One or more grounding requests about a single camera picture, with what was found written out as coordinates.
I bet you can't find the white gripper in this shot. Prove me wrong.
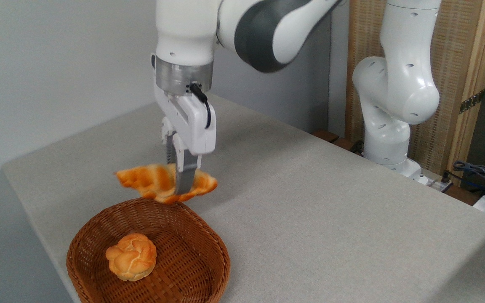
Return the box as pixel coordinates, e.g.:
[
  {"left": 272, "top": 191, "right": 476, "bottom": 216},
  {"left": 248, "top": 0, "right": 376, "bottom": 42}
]
[{"left": 151, "top": 53, "right": 217, "bottom": 195}]

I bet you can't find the long braided bread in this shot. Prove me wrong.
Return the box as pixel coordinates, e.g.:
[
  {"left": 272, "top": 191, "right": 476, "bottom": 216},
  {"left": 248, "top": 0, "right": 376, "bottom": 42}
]
[{"left": 115, "top": 163, "right": 219, "bottom": 205}]

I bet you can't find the brown wicker basket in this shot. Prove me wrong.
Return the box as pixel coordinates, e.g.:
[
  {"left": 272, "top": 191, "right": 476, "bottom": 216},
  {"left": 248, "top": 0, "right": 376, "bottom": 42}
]
[{"left": 66, "top": 198, "right": 231, "bottom": 303}]

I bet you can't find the round knotted bread roll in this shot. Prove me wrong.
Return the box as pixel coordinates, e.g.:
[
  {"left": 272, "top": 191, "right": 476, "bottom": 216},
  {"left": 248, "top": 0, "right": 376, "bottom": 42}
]
[{"left": 105, "top": 233, "right": 157, "bottom": 282}]

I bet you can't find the metal screen hinge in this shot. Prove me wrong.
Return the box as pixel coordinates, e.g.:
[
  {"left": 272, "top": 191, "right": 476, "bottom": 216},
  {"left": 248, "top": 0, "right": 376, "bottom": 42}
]
[{"left": 459, "top": 89, "right": 485, "bottom": 114}]

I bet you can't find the wooden folding screen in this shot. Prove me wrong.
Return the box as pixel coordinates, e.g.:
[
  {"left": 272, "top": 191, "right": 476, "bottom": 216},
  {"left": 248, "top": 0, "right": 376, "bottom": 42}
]
[{"left": 345, "top": 0, "right": 485, "bottom": 186}]

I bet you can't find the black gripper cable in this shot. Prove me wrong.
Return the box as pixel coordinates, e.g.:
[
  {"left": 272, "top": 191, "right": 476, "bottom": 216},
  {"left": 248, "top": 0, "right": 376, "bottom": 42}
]
[{"left": 189, "top": 83, "right": 212, "bottom": 129}]

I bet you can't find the bundle of dark cables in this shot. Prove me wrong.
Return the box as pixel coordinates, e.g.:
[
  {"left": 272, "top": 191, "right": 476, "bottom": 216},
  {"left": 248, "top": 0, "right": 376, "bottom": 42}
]
[{"left": 452, "top": 160, "right": 485, "bottom": 199}]

